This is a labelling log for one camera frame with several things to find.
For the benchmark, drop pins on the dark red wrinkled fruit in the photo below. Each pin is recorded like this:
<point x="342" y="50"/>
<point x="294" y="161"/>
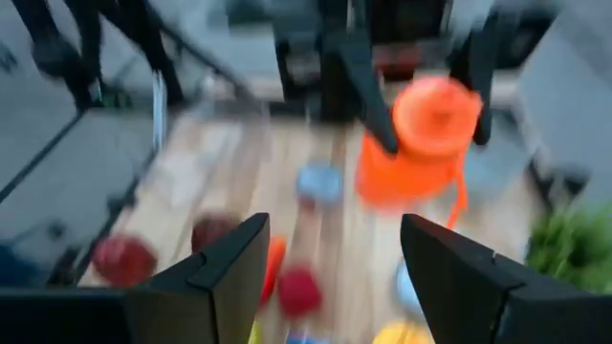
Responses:
<point x="124" y="260"/>

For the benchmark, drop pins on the small potted green plant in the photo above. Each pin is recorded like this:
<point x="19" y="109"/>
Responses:
<point x="574" y="248"/>

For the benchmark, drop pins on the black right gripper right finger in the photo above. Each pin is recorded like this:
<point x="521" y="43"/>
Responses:
<point x="454" y="296"/>

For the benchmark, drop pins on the dark brown wrinkled fruit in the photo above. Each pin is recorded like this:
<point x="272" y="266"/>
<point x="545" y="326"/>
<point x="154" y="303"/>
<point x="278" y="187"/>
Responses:
<point x="210" y="231"/>

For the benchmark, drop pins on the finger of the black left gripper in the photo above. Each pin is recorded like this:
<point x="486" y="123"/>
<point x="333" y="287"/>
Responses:
<point x="482" y="95"/>
<point x="370" y="95"/>

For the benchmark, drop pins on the orange plastic bottle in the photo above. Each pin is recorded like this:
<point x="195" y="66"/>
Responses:
<point x="421" y="157"/>

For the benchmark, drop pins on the red orange mango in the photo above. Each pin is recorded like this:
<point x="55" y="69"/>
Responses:
<point x="273" y="267"/>

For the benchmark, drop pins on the red apple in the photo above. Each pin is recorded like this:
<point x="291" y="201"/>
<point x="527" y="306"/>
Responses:
<point x="299" y="292"/>

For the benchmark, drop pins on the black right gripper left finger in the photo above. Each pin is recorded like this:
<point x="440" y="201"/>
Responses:
<point x="229" y="296"/>

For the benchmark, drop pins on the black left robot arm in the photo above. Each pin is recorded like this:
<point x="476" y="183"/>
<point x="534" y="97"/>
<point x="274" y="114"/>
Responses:
<point x="301" y="71"/>

